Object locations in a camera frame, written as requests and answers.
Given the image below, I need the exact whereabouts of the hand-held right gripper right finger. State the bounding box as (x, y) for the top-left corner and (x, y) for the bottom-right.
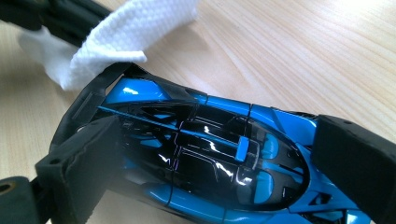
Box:
(312, 115), (396, 224)

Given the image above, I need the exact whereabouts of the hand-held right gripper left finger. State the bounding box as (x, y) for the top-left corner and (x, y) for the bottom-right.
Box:
(35, 115), (125, 224)

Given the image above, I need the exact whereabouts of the white wet wipe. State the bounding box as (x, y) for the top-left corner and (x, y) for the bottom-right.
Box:
(18, 0), (200, 91)

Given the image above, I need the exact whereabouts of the blue toy car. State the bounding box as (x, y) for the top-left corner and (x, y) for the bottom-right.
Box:
(49, 62), (375, 224)

